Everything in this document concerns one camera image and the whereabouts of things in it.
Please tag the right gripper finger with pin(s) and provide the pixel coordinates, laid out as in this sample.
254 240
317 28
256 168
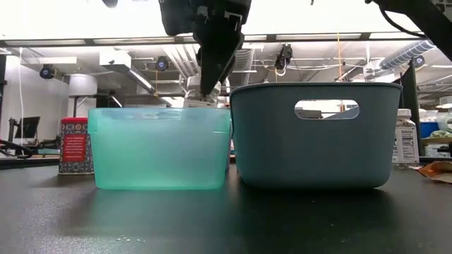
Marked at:
217 53

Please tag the white-lidded clear spice jar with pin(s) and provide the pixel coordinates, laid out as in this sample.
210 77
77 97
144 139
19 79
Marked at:
190 97

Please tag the red-lidded smoked paprika tin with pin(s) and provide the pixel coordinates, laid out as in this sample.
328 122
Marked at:
74 148

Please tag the white supplement bottle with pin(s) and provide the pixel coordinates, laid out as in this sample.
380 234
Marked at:
405 141

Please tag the orange spice packet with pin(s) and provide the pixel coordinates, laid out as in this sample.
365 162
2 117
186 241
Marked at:
438 171

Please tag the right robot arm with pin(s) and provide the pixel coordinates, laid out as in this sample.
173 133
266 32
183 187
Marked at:
423 14

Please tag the black hanging ceiling device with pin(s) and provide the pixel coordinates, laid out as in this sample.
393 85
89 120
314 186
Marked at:
284 56

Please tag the teal translucent plastic bin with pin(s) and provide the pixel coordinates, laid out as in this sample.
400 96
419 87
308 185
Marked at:
159 151

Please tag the black background desk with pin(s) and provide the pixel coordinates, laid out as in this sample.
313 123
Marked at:
104 101

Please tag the white cylindrical tank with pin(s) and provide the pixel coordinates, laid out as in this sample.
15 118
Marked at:
83 84

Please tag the white ceiling light fixture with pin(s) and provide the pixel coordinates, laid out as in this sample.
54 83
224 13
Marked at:
53 60

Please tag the black side panel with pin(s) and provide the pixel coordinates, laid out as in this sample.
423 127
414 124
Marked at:
411 106

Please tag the black computer monitor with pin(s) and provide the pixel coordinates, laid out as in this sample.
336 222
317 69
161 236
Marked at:
28 127

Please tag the blue storage container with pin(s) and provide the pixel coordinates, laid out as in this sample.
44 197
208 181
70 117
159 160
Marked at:
429 130

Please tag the grey corrugated ceiling duct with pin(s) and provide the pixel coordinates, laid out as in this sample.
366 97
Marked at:
247 67

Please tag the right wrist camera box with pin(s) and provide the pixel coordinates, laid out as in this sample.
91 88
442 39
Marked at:
176 17

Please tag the black overhead frame beam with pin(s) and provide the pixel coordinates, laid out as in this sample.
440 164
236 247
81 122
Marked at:
271 37

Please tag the round black ceiling camera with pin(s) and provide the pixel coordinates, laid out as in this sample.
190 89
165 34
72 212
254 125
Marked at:
47 72
419 61
162 64

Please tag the white box air duct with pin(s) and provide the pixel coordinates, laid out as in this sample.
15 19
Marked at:
114 58

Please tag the silver flexible air duct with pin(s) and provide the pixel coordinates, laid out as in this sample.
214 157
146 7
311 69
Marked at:
406 54

